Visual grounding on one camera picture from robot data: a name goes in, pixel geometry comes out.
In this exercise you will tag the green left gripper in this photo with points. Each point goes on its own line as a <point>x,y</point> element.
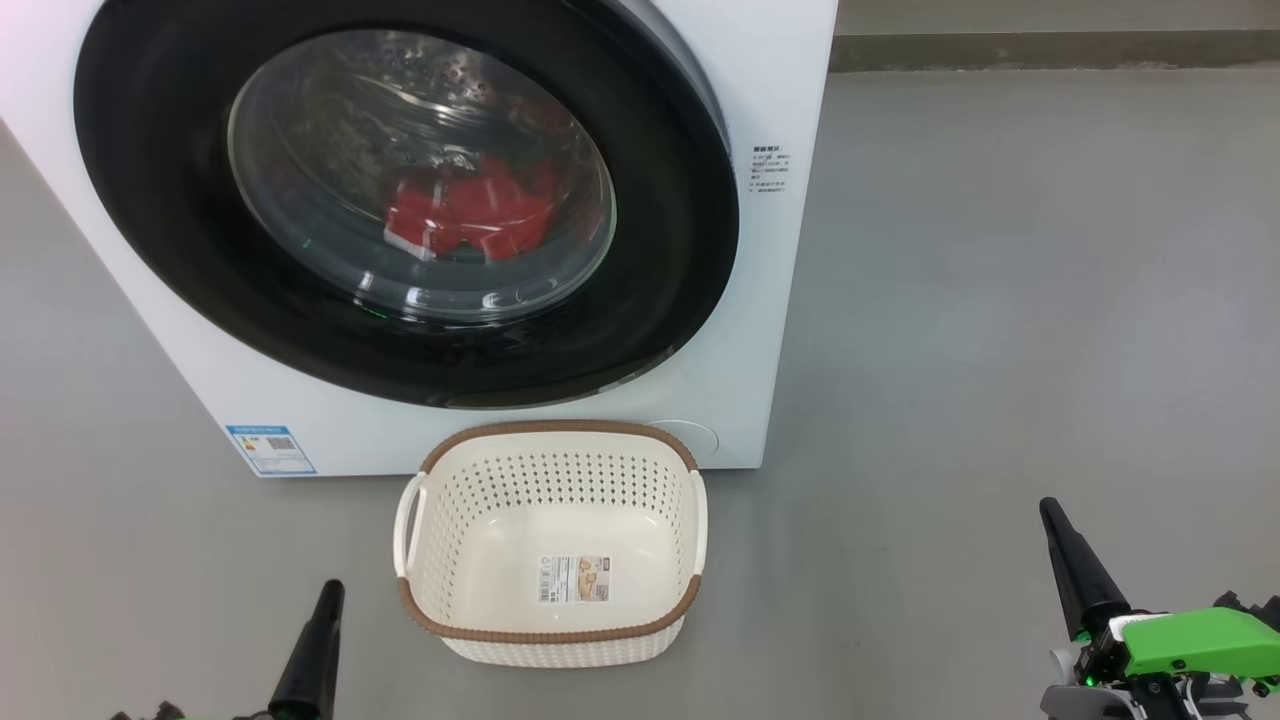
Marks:
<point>160,714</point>

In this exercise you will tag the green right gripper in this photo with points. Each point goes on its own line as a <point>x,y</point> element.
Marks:
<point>1200,645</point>

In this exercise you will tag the red and white garment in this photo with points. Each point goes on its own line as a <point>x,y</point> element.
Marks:
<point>470,210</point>

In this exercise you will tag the black-rimmed glass washer door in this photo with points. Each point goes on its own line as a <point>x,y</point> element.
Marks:
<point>150,200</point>

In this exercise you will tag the cream basket with brown rim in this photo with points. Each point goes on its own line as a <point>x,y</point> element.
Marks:
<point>500,520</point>

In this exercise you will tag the white front-load washing machine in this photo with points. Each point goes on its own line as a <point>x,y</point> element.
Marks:
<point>780,300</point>

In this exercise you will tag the stainless steel washing machine drum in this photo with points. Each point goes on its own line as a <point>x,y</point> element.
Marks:
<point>330,130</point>

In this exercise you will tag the blue energy label sticker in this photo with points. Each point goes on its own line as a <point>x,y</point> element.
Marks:
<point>270,450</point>

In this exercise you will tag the paper product label sticker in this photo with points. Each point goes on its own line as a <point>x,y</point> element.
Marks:
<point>575,580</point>

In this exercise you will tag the round white filter cover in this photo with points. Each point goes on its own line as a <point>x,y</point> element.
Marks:
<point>702,440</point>

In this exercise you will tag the printed text notice label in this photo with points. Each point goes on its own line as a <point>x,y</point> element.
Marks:
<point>770,168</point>

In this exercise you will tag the grey baseboard strip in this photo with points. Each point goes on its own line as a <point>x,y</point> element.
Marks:
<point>1050,50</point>

